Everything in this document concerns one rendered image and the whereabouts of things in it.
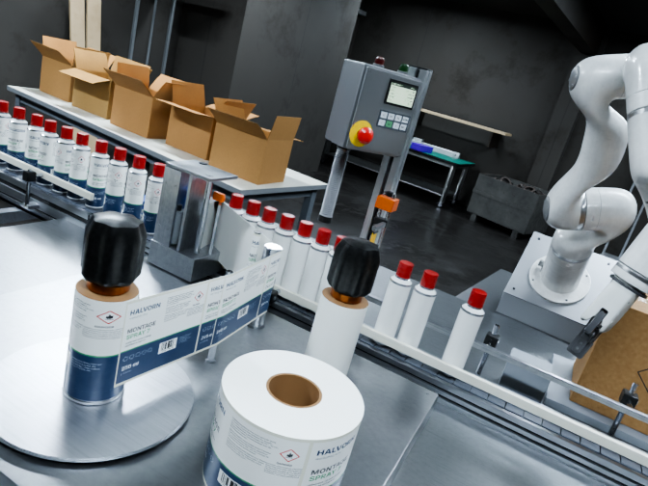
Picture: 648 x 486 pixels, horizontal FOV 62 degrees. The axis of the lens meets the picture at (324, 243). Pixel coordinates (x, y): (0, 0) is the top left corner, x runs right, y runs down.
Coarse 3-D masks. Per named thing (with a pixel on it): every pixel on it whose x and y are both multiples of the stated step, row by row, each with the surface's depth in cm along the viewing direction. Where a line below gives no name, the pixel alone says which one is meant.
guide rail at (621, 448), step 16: (304, 304) 130; (368, 336) 124; (384, 336) 123; (416, 352) 120; (448, 368) 117; (480, 384) 114; (512, 400) 112; (528, 400) 111; (544, 416) 110; (560, 416) 109; (576, 432) 107; (592, 432) 106; (608, 448) 105; (624, 448) 104
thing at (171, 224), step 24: (168, 168) 127; (168, 192) 128; (192, 192) 127; (168, 216) 130; (192, 216) 130; (168, 240) 131; (192, 240) 134; (168, 264) 132; (192, 264) 129; (216, 264) 138
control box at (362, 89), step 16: (352, 64) 121; (368, 64) 118; (352, 80) 121; (368, 80) 118; (384, 80) 120; (400, 80) 122; (416, 80) 124; (336, 96) 126; (352, 96) 120; (368, 96) 120; (384, 96) 122; (416, 96) 126; (336, 112) 126; (352, 112) 120; (368, 112) 121; (400, 112) 125; (336, 128) 125; (352, 128) 121; (384, 128) 125; (352, 144) 123; (368, 144) 125; (384, 144) 127; (400, 144) 129
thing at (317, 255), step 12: (324, 228) 130; (324, 240) 128; (312, 252) 129; (324, 252) 128; (312, 264) 129; (324, 264) 130; (312, 276) 130; (300, 288) 133; (312, 288) 131; (312, 300) 133
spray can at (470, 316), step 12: (468, 300) 117; (480, 300) 114; (468, 312) 115; (480, 312) 115; (456, 324) 117; (468, 324) 115; (456, 336) 117; (468, 336) 116; (456, 348) 117; (468, 348) 117; (444, 360) 120; (456, 360) 118; (444, 372) 120
